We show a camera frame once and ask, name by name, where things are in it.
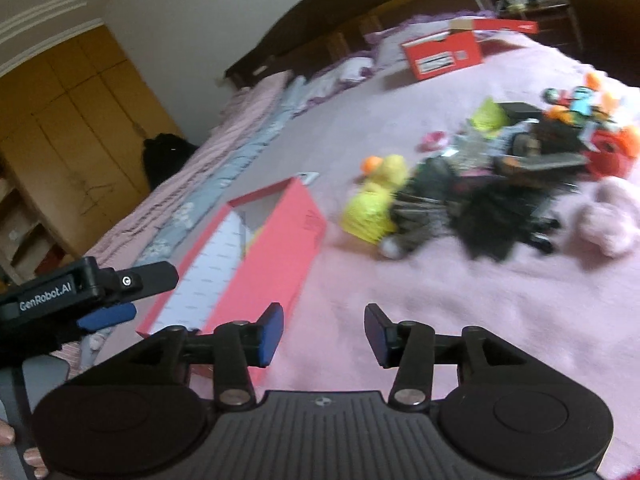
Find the pink plush toy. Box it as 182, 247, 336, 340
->
577, 177, 639, 258

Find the orange ping pong ball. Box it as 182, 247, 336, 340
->
360, 156, 384, 176

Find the person left hand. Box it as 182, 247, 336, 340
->
0, 417, 50, 480

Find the blue floral quilt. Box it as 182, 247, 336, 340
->
74, 75, 312, 371

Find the pink open box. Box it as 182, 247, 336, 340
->
135, 175, 329, 386

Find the yellow plastic shuttlecock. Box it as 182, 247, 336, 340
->
340, 183, 397, 245

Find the black backpack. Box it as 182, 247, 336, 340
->
142, 133, 198, 190

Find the yellow wooden wardrobe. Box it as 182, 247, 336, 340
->
1, 26, 181, 283

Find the pink fleece blanket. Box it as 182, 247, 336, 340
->
94, 24, 640, 480

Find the small white tin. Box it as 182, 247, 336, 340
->
295, 171, 319, 185

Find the pink tape spool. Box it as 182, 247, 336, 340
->
418, 131, 449, 153

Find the folded pink quilt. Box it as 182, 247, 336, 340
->
87, 70, 292, 266

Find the green yellow shuttlecock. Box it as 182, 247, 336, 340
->
469, 98, 509, 138

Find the red plastic cone hat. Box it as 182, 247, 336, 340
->
586, 126, 639, 180

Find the red shoe box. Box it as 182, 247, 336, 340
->
401, 30, 484, 81

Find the purple frilled pillow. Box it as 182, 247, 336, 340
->
299, 12, 497, 111

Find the red shoe box lid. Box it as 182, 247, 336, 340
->
449, 18, 539, 35

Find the bedside table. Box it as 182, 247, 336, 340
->
496, 0, 584, 56

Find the wooden headboard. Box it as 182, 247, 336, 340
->
224, 0, 497, 89

